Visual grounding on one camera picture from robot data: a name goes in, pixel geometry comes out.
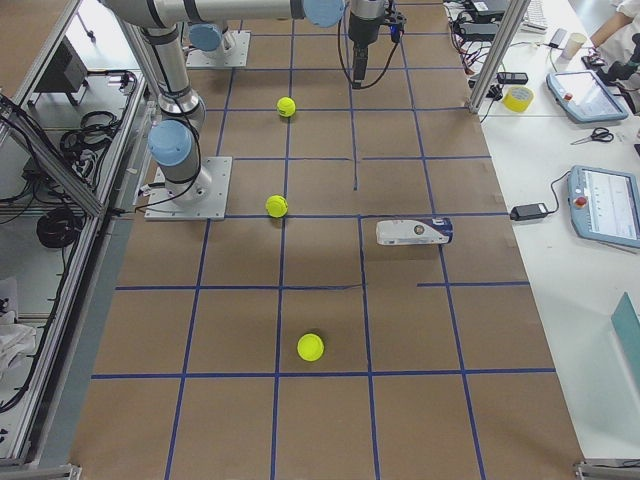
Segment paper cup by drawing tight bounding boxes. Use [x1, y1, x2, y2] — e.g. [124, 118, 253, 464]
[561, 32, 587, 60]

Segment black power adapter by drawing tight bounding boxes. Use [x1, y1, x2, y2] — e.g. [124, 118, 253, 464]
[509, 203, 549, 221]

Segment tennis ball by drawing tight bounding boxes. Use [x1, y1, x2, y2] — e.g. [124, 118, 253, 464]
[265, 195, 289, 218]
[276, 96, 297, 118]
[296, 332, 325, 362]

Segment teach pendant tablet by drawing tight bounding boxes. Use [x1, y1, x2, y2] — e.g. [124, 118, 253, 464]
[546, 70, 628, 123]
[567, 165, 639, 249]

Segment white blue tennis ball can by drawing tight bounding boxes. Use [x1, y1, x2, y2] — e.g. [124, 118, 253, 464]
[376, 217, 453, 246]

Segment tennis ball far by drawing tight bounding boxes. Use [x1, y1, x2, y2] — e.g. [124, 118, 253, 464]
[276, 96, 297, 118]

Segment tennis ball middle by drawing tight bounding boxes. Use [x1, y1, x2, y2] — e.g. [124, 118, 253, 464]
[265, 195, 289, 218]

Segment black remote device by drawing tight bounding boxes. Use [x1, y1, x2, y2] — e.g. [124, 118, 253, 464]
[496, 72, 529, 85]

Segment tennis ball near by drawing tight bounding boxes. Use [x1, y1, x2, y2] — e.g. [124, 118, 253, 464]
[296, 332, 325, 362]

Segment aluminium frame post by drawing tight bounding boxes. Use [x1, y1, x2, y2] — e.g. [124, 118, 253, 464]
[467, 0, 530, 114]

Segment yellow tape roll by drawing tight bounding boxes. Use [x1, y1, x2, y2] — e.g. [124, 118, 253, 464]
[503, 85, 534, 113]

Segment black handled scissors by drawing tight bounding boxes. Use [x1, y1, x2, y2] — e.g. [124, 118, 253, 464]
[571, 127, 614, 145]

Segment upper teach pendant tablet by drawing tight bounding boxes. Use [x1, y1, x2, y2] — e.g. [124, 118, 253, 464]
[546, 70, 628, 123]

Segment white crumpled cloth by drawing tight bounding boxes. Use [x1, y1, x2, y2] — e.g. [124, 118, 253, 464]
[0, 277, 39, 371]

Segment lower teach pendant tablet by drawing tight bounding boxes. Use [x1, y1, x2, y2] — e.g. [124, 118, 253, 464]
[567, 165, 639, 249]

